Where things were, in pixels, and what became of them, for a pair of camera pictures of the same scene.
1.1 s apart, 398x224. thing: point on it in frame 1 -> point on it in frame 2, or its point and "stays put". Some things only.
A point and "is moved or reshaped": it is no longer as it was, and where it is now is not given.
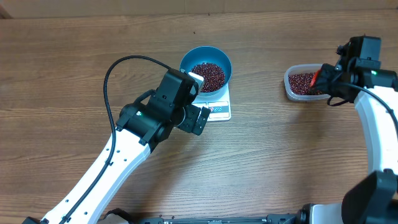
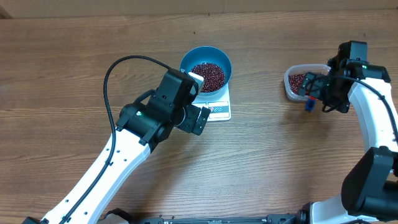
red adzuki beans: [300, 84] stays put
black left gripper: [194, 112] stays put
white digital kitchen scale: [219, 105] stays put
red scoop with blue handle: [314, 78] is moved or reshaped
